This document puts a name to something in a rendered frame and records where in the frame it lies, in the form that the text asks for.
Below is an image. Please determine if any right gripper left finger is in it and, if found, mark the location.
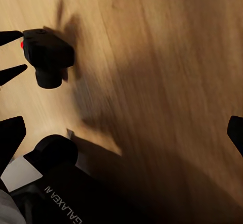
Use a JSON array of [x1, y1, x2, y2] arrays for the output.
[[0, 116, 26, 176]]

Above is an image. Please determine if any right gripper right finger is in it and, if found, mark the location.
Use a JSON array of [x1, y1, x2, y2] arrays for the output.
[[227, 116, 243, 156]]

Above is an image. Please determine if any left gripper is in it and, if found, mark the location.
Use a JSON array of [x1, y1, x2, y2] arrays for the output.
[[0, 31, 28, 86]]

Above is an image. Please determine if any digital camera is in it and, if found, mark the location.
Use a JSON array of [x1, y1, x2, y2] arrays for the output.
[[20, 28, 74, 89]]

